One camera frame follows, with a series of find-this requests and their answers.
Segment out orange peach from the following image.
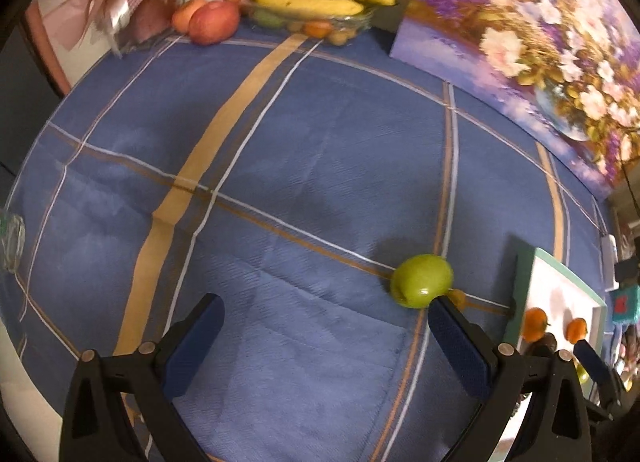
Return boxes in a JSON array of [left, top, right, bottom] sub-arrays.
[[171, 0, 208, 35]]

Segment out floral canvas painting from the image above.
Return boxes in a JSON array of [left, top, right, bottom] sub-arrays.
[[390, 0, 640, 193]]

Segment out black cable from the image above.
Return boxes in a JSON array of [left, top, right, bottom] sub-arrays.
[[617, 132, 640, 223]]

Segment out glass fruit bowl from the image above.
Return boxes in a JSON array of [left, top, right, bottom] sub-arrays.
[[240, 0, 376, 45]]

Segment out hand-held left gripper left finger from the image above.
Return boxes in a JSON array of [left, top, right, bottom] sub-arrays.
[[59, 293, 226, 462]]

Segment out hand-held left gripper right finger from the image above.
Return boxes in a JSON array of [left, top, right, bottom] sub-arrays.
[[427, 294, 593, 462]]

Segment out clear plastic container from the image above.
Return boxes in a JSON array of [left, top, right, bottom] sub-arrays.
[[0, 212, 26, 273]]

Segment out teal box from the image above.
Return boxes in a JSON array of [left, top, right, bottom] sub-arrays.
[[607, 287, 640, 325]]

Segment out white tray with teal rim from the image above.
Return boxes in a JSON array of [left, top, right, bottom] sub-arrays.
[[492, 247, 608, 462]]

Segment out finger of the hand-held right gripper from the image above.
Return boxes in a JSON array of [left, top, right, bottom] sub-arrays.
[[572, 339, 628, 420]]

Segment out white power strip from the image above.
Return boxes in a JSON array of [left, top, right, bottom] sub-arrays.
[[600, 236, 618, 293]]

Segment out blue plaid tablecloth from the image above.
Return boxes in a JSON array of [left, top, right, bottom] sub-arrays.
[[0, 24, 621, 462]]

